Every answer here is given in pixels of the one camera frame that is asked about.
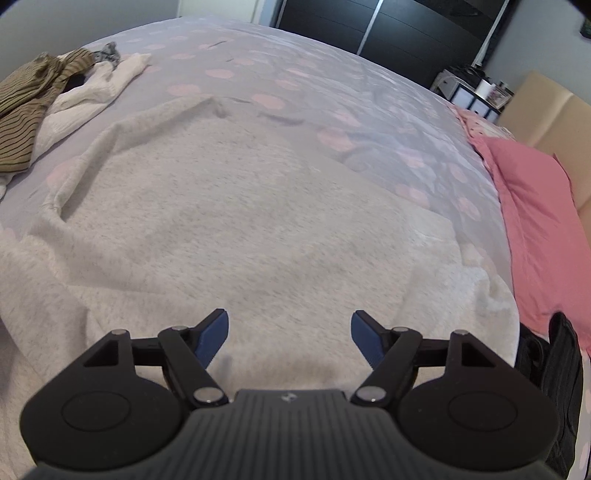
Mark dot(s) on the white nightstand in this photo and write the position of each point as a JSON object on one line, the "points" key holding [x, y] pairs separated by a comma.
{"points": [[461, 97]]}

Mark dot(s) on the black sliding wardrobe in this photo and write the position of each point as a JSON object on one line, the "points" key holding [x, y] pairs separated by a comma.
{"points": [[406, 37]]}

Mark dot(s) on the black folded garment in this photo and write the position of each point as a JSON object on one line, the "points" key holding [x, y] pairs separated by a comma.
{"points": [[561, 378]]}

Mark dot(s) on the bed with polka dot sheet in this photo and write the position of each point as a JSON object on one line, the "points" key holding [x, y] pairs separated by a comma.
{"points": [[277, 60]]}

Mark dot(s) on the pink patterned pillow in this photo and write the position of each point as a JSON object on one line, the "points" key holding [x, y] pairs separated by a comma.
{"points": [[480, 124]]}

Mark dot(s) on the brown striped garment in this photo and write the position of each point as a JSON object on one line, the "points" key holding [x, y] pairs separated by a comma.
{"points": [[23, 115]]}

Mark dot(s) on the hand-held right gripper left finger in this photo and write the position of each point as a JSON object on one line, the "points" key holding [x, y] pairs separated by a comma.
{"points": [[212, 337]]}

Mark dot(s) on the white garment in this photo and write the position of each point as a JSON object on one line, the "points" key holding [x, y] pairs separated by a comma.
{"points": [[83, 101]]}

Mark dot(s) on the beige padded headboard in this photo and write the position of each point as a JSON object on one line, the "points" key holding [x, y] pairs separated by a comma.
{"points": [[554, 120]]}

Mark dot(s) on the small grey garment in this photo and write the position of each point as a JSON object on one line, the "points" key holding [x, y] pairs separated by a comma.
{"points": [[108, 53]]}

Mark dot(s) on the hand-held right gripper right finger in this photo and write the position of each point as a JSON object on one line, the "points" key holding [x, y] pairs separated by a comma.
{"points": [[367, 339]]}

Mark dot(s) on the photo frame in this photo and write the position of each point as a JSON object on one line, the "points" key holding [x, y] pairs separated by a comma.
{"points": [[499, 96]]}

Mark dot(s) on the light grey fleece sweater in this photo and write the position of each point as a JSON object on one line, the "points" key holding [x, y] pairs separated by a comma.
{"points": [[254, 221]]}

